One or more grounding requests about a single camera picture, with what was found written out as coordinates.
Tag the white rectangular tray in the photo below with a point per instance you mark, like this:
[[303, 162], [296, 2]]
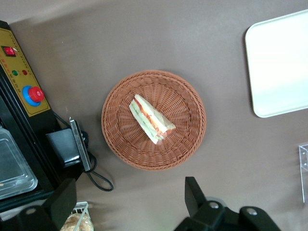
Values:
[[279, 67]]

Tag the red emergency stop button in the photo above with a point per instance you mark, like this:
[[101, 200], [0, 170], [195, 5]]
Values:
[[35, 94]]

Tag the clear acrylic bottle box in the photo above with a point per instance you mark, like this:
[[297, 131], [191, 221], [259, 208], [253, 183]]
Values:
[[303, 166]]

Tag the clear plastic food container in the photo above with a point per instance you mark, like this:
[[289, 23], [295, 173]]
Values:
[[13, 163]]

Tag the black rectangular block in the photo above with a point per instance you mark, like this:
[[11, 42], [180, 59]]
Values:
[[62, 146]]

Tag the bagged bread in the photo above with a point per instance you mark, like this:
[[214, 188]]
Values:
[[78, 222]]

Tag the black sealing machine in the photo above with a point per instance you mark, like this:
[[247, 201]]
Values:
[[21, 115]]

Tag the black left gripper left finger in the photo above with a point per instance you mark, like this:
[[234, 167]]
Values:
[[61, 202]]

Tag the round brown wicker basket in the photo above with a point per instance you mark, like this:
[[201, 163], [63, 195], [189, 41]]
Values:
[[183, 134]]

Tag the wrapped triangle sandwich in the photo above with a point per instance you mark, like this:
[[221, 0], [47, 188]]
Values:
[[149, 118]]

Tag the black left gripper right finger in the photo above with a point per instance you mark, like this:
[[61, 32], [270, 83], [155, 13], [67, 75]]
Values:
[[199, 207]]

